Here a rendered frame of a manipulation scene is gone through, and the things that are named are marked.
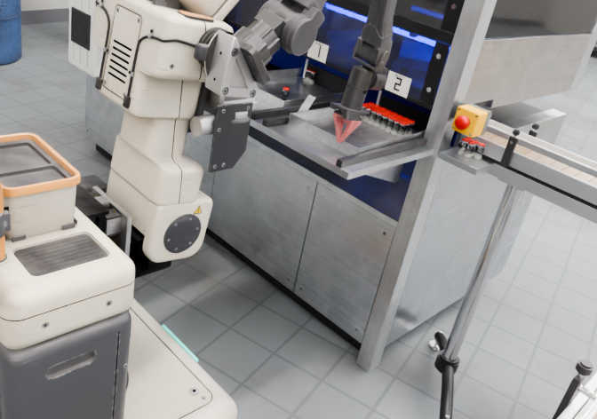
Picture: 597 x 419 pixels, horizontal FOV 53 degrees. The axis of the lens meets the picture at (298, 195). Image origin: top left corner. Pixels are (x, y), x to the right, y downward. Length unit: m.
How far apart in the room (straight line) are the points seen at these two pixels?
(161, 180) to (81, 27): 0.95
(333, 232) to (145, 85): 1.10
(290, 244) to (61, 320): 1.32
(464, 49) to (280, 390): 1.23
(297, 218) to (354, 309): 0.40
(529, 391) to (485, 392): 0.19
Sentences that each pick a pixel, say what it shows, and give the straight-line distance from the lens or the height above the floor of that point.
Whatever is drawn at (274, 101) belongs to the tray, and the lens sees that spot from 1.88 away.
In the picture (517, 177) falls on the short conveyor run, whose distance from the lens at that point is 1.86.
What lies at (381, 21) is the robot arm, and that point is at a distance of 1.51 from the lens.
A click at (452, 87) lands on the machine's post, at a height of 1.07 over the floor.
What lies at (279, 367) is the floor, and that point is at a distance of 2.20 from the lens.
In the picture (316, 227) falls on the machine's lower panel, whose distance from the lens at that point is 2.21.
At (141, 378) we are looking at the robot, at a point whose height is 0.28.
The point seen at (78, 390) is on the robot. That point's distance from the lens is 1.31.
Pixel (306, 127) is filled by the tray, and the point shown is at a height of 0.90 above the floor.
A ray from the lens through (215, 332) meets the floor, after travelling 2.30.
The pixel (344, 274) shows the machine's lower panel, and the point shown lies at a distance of 2.19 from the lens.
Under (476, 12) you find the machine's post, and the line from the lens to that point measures 1.76.
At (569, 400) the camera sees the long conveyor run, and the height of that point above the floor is 0.94.
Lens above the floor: 1.48
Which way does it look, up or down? 26 degrees down
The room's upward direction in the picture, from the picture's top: 12 degrees clockwise
